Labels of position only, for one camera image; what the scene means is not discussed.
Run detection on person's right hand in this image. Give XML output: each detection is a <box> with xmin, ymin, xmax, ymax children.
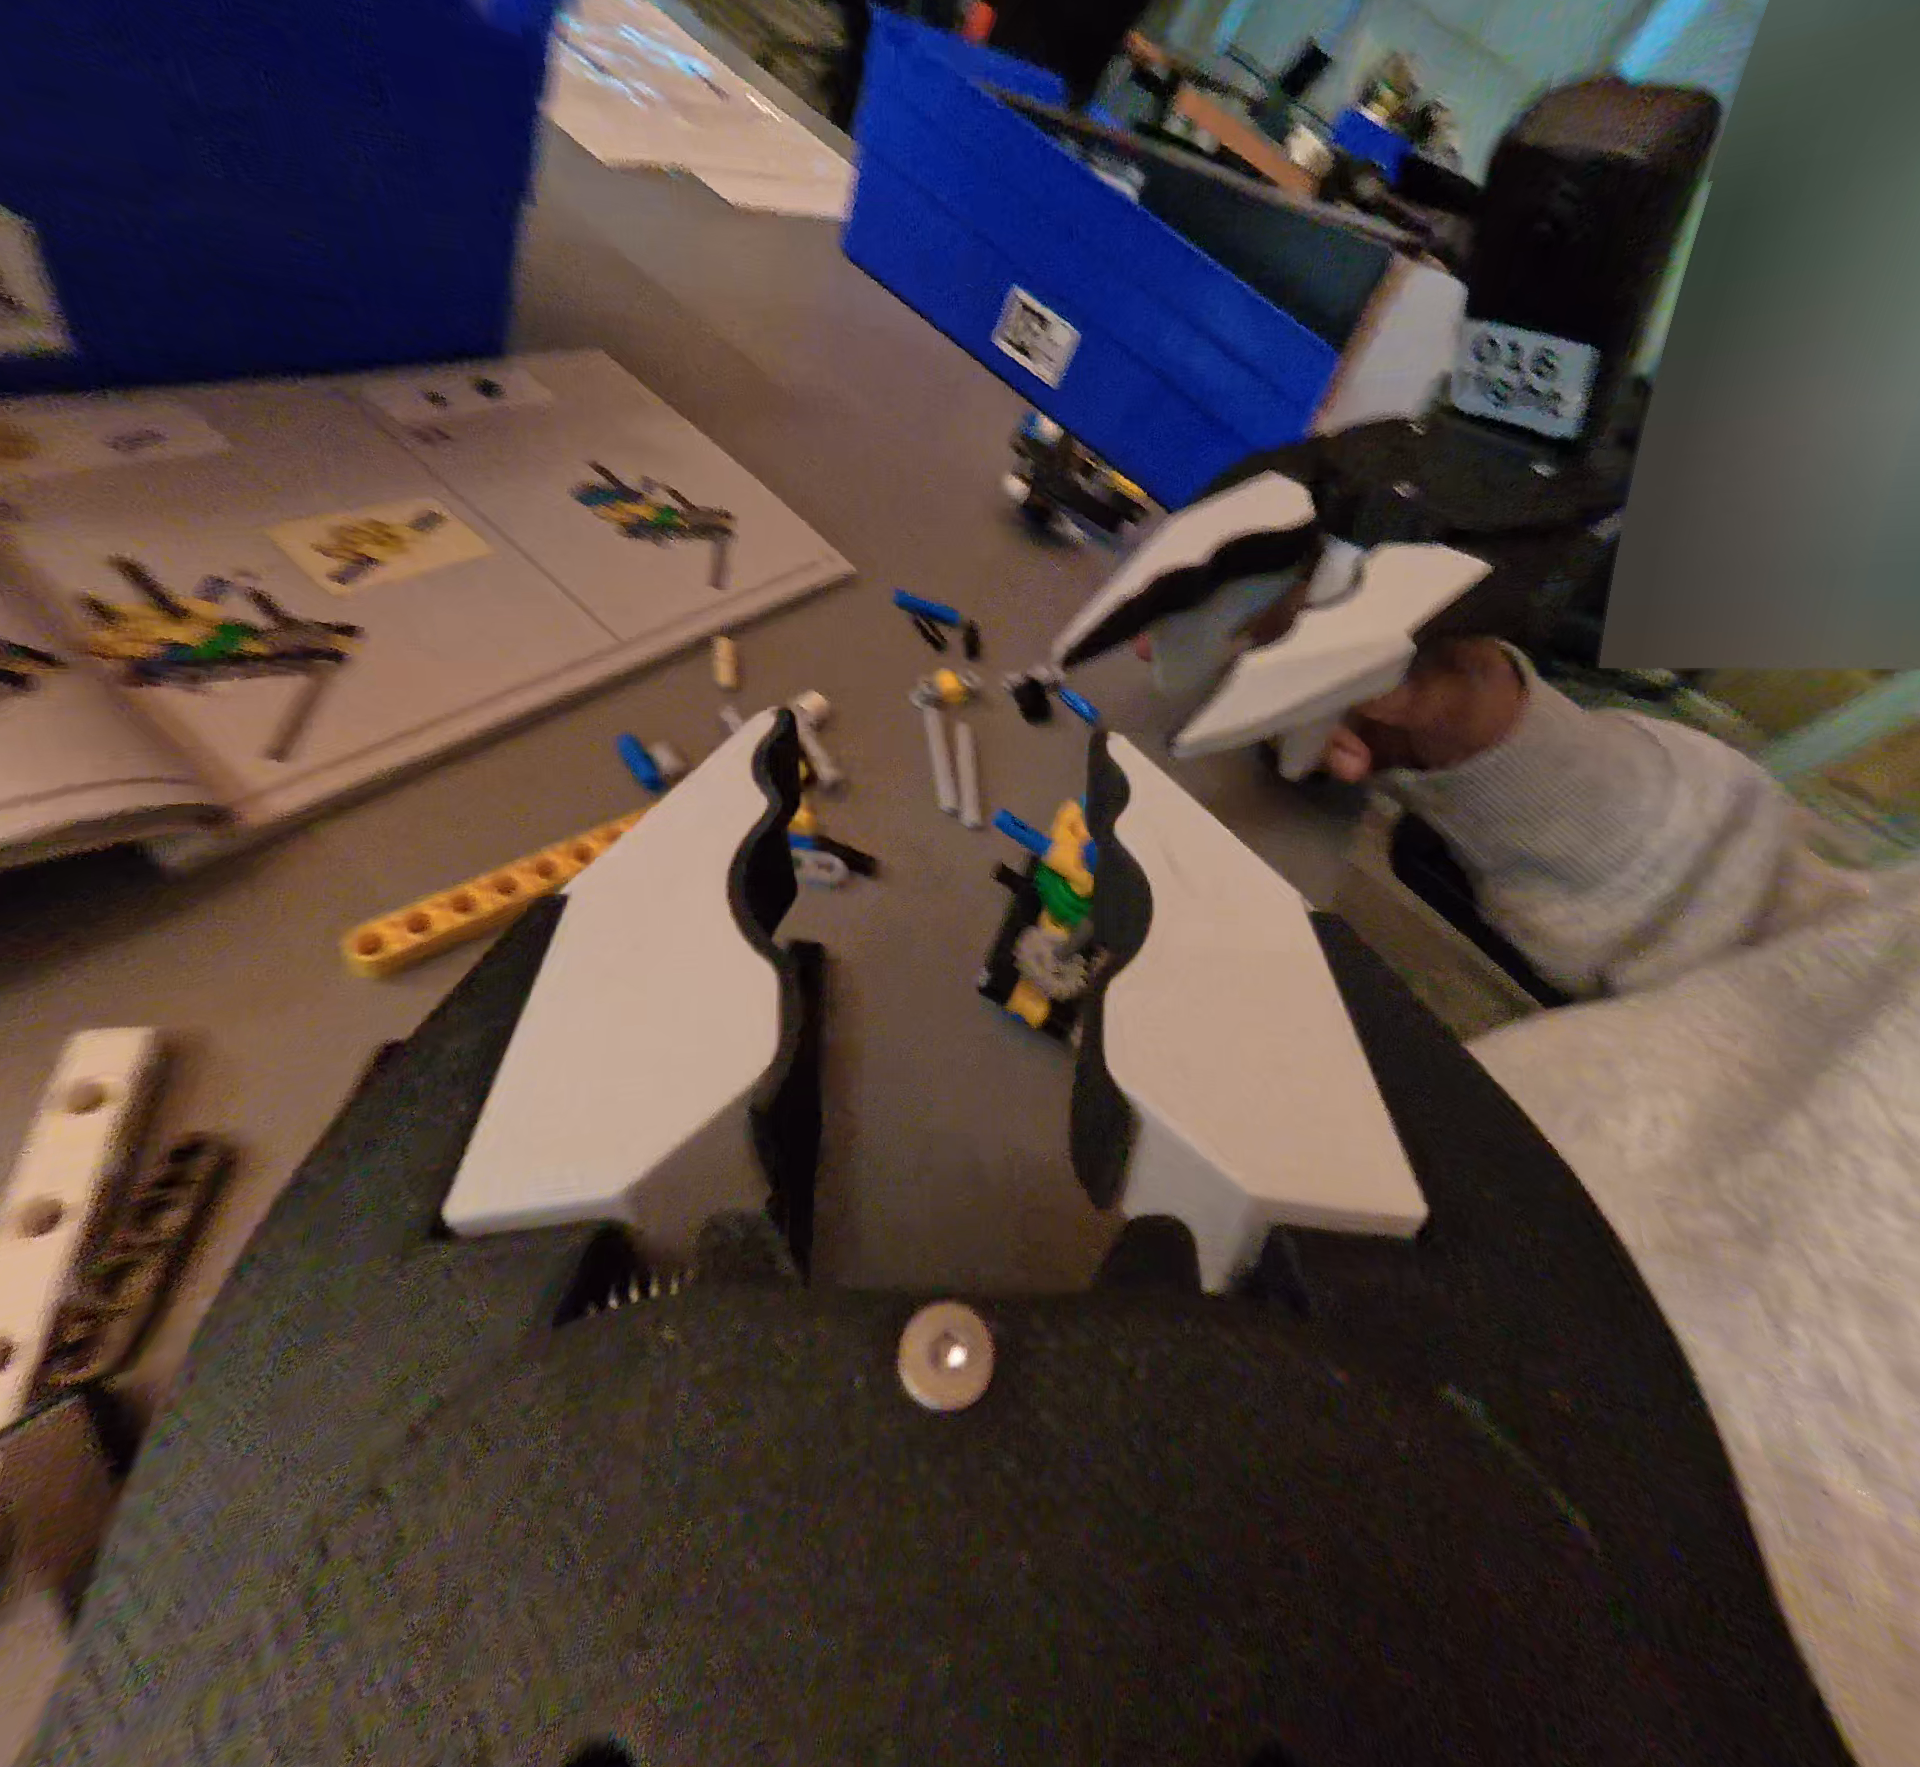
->
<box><xmin>1327</xmin><ymin>637</ymin><xmax>1534</xmax><ymax>786</ymax></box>

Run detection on cardboard box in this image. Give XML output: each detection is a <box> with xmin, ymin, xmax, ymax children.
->
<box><xmin>1318</xmin><ymin>259</ymin><xmax>1467</xmax><ymax>441</ymax></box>

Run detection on lego instruction booklet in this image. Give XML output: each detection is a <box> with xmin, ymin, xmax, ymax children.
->
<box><xmin>0</xmin><ymin>347</ymin><xmax>857</xmax><ymax>869</ymax></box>

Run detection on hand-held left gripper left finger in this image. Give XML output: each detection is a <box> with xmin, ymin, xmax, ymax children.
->
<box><xmin>441</xmin><ymin>706</ymin><xmax>827</xmax><ymax>1275</ymax></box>

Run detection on black lego subassembly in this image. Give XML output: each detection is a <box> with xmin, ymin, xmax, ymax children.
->
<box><xmin>1002</xmin><ymin>413</ymin><xmax>1155</xmax><ymax>541</ymax></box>

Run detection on blue plastic bin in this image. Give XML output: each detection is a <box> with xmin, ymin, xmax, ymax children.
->
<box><xmin>843</xmin><ymin>3</ymin><xmax>1343</xmax><ymax>509</ymax></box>
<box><xmin>0</xmin><ymin>0</ymin><xmax>563</xmax><ymax>396</ymax></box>

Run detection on white lego beam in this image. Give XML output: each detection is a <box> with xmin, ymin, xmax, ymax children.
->
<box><xmin>0</xmin><ymin>1027</ymin><xmax>164</xmax><ymax>1424</ymax></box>

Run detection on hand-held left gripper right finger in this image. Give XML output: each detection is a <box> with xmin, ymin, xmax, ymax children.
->
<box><xmin>1068</xmin><ymin>729</ymin><xmax>1428</xmax><ymax>1296</ymax></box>

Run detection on yellow lego gear assembly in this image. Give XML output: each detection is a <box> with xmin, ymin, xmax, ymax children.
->
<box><xmin>977</xmin><ymin>796</ymin><xmax>1115</xmax><ymax>1041</ymax></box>

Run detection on printed paper sheets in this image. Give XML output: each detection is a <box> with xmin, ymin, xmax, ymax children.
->
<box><xmin>539</xmin><ymin>0</ymin><xmax>857</xmax><ymax>224</ymax></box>

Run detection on short black lego liftarm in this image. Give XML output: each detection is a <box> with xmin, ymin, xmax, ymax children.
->
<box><xmin>31</xmin><ymin>1133</ymin><xmax>237</xmax><ymax>1395</ymax></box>

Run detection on long yellow lego beam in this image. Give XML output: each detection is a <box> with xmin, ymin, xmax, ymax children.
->
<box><xmin>341</xmin><ymin>806</ymin><xmax>647</xmax><ymax>977</ymax></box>

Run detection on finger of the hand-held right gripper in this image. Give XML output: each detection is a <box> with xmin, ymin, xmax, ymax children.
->
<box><xmin>1050</xmin><ymin>474</ymin><xmax>1324</xmax><ymax>671</ymax></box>
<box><xmin>1171</xmin><ymin>544</ymin><xmax>1494</xmax><ymax>762</ymax></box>

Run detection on person's right forearm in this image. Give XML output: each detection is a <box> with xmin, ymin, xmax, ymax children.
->
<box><xmin>1386</xmin><ymin>663</ymin><xmax>1801</xmax><ymax>996</ymax></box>

